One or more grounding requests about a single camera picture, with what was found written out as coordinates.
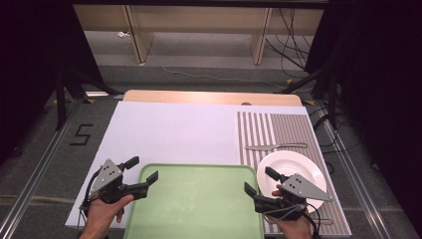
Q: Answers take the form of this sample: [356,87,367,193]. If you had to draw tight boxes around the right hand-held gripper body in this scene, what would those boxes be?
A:
[254,172,333,222]

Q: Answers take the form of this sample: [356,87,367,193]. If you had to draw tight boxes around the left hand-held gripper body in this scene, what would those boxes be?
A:
[89,158,150,204]

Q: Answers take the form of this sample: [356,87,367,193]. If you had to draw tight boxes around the white round plate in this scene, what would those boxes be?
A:
[256,149,327,214]

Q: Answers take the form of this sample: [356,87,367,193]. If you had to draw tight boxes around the green plastic tray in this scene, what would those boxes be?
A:
[122,162,266,239]

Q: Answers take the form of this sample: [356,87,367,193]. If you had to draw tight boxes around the person's left hand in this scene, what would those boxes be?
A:
[87,193,135,233]

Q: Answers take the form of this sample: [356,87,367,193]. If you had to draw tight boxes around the person's right hand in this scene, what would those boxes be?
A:
[265,212,315,239]

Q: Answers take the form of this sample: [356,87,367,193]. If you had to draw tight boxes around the white board sheet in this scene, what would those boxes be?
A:
[65,101,312,230]

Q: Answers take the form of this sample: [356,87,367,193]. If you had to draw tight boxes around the striped grey white placemat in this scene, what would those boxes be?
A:
[236,111,352,237]

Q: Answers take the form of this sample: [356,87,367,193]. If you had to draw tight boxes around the black metal stand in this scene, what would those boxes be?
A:
[273,63,339,130]
[54,66,123,130]

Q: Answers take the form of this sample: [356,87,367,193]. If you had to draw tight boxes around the wooden shelf unit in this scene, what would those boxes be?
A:
[73,4,325,66]

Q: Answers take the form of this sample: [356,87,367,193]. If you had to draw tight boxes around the black curtain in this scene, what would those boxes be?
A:
[0,0,104,163]
[303,0,422,230]

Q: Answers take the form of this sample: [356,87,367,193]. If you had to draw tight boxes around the left hand-held gripper cable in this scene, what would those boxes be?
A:
[78,167,103,230]

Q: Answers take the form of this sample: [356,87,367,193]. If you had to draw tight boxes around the hand-held gripper cable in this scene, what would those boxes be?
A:
[78,167,103,230]
[263,203,322,239]

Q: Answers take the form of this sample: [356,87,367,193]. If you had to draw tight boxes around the right hand-held gripper cable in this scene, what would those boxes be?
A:
[263,203,322,239]

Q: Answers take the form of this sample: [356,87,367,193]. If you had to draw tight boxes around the aluminium floor rail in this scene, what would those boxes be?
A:
[0,99,84,239]
[312,103,392,239]

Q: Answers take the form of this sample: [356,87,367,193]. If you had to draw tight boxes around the black floor cable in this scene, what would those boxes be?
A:
[313,106,366,157]

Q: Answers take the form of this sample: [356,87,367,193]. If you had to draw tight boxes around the white floor cable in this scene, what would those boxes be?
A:
[147,46,287,91]

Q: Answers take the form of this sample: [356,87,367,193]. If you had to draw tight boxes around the black hanging cables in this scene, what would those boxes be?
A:
[265,8,313,71]

